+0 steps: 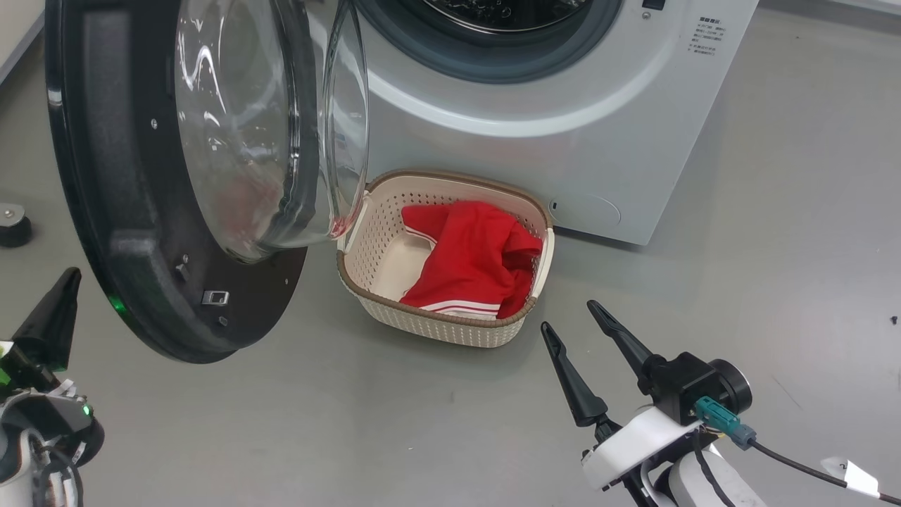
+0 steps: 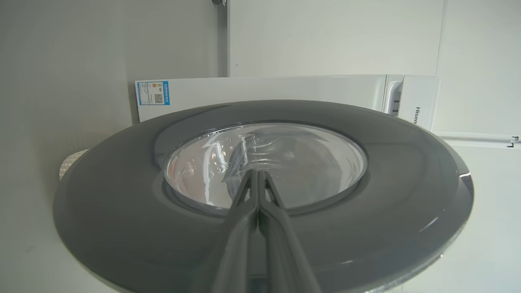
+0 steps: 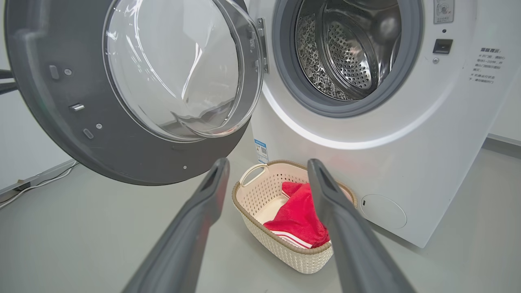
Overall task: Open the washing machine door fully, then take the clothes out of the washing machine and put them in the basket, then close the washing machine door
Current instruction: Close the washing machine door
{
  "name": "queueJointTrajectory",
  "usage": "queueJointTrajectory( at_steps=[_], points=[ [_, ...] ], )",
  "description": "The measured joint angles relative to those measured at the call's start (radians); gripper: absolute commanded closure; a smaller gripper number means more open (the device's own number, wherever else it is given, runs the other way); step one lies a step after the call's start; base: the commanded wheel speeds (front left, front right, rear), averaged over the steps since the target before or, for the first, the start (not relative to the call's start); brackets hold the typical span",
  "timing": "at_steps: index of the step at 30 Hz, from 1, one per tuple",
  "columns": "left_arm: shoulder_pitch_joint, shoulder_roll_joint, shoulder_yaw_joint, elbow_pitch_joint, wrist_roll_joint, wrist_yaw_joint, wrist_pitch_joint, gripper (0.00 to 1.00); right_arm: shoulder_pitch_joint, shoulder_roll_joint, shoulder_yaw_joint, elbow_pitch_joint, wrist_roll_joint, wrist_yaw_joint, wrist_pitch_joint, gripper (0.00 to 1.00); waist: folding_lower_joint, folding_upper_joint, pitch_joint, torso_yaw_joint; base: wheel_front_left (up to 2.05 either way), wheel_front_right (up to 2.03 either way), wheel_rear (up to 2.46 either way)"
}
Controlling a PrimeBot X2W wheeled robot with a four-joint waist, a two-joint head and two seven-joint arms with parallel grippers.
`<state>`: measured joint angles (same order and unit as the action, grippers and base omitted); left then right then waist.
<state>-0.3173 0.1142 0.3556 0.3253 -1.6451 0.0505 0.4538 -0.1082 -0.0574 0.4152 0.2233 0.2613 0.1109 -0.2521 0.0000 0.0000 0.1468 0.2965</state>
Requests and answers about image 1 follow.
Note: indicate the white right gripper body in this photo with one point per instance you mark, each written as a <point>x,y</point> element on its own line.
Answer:
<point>633,443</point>

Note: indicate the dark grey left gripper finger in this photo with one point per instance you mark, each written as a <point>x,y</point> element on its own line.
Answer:
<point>53,331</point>

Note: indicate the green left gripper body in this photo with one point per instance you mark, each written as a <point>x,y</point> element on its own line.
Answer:
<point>5,362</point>

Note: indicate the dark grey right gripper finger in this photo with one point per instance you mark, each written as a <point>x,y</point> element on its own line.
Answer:
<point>577,387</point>
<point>623,341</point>

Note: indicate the black round glass washer door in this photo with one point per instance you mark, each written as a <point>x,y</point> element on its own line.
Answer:
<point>105,176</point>

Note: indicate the red garment white stripes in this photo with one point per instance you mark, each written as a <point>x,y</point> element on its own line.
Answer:
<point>471,260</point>

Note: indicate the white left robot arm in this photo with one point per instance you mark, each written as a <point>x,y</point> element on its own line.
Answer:
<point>14,465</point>

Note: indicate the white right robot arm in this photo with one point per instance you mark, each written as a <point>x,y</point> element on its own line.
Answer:
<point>725,486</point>

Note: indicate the white front-load washing machine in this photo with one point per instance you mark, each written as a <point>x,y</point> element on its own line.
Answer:
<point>598,141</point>

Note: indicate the cream perforated laundry basket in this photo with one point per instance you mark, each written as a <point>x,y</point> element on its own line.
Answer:
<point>383,253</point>

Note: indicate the black round metal-topped foot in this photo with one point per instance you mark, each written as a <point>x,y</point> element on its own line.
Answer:
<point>14,229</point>

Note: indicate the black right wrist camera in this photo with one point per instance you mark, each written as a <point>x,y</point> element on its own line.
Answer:
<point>686,384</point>

